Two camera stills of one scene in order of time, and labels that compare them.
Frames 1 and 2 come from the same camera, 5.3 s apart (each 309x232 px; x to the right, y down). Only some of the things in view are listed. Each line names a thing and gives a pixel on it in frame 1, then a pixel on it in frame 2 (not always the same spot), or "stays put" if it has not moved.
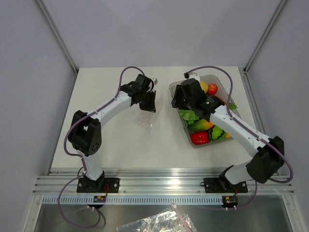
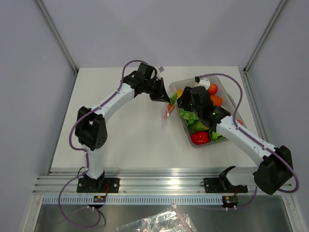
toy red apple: x=212 y=89 stays put
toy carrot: x=231 y=106 to x=171 y=106
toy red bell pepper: x=201 y=137 stays put
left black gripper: x=151 y=107 to x=161 y=94
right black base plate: x=221 y=185 stays put
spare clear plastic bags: x=170 y=220 stays put
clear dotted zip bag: x=148 y=119 to x=170 y=105
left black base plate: x=101 y=185 stays put
